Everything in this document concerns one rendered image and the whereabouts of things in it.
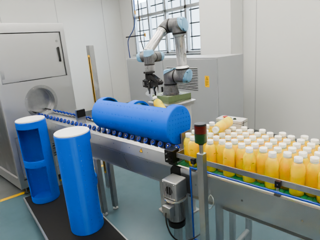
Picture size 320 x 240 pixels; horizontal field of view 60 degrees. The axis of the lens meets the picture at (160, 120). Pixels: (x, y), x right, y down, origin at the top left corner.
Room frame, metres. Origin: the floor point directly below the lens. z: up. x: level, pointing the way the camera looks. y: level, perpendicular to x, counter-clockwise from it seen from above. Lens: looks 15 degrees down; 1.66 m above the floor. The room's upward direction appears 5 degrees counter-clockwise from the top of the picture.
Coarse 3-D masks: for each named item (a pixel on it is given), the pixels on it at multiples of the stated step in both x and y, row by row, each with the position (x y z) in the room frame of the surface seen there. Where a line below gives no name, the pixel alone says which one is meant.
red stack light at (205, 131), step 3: (195, 126) 1.31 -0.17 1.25; (204, 126) 1.30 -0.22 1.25; (195, 129) 1.31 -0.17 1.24; (198, 129) 1.30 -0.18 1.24; (201, 129) 1.30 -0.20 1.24; (204, 129) 1.30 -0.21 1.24; (195, 132) 1.31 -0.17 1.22; (198, 132) 1.30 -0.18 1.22; (201, 132) 1.30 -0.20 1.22; (204, 132) 1.30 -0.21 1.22
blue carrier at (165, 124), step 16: (96, 112) 2.33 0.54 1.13; (112, 112) 2.19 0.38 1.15; (128, 112) 2.07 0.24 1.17; (144, 112) 1.96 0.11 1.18; (160, 112) 1.87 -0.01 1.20; (176, 112) 1.87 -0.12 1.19; (112, 128) 2.23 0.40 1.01; (128, 128) 2.06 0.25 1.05; (144, 128) 1.92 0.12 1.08; (160, 128) 1.81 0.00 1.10; (176, 128) 1.85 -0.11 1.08; (176, 144) 1.85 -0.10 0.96
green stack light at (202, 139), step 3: (195, 135) 1.31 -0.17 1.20; (198, 135) 1.30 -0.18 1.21; (201, 135) 1.29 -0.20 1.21; (204, 135) 1.30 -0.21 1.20; (195, 138) 1.31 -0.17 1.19; (198, 138) 1.30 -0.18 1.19; (201, 138) 1.30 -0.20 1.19; (204, 138) 1.30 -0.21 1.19; (195, 141) 1.31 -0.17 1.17; (198, 141) 1.30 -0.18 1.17; (201, 141) 1.30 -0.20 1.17; (204, 141) 1.30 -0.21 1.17
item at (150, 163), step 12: (48, 132) 3.06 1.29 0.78; (96, 144) 2.38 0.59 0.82; (108, 144) 2.26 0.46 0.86; (120, 144) 2.16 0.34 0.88; (132, 144) 2.07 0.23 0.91; (156, 144) 1.97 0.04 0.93; (180, 144) 1.93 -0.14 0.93; (96, 156) 2.51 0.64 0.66; (108, 156) 2.34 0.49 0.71; (120, 156) 2.18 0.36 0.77; (132, 156) 2.05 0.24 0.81; (144, 156) 1.95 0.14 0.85; (156, 156) 1.88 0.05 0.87; (132, 168) 2.14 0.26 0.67; (144, 168) 2.02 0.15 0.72; (156, 168) 1.90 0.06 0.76; (168, 168) 1.80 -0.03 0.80
